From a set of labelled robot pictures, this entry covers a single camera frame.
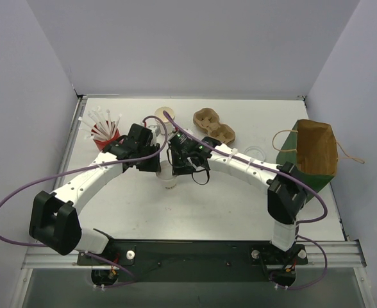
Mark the brown pulp cup carrier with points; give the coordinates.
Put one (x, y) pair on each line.
(208, 121)

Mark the white wrapped straws bundle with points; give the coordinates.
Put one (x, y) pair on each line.
(98, 116)

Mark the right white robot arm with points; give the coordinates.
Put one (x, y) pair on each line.
(285, 198)

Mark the aluminium frame rail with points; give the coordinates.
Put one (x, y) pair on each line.
(340, 254)

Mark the stacked white paper cups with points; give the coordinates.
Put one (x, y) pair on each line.
(165, 120)

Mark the white paper coffee cup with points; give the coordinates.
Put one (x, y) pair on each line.
(165, 175)

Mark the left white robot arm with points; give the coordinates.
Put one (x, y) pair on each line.
(54, 217)

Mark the clear plastic cup lid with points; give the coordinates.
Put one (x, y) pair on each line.
(255, 152)

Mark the green paper takeout bag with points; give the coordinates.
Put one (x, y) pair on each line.
(314, 149)

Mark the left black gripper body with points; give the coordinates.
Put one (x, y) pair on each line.
(153, 160)

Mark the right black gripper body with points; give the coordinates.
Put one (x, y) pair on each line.
(178, 163)

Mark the red straw holder cup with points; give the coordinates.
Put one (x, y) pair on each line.
(105, 134)

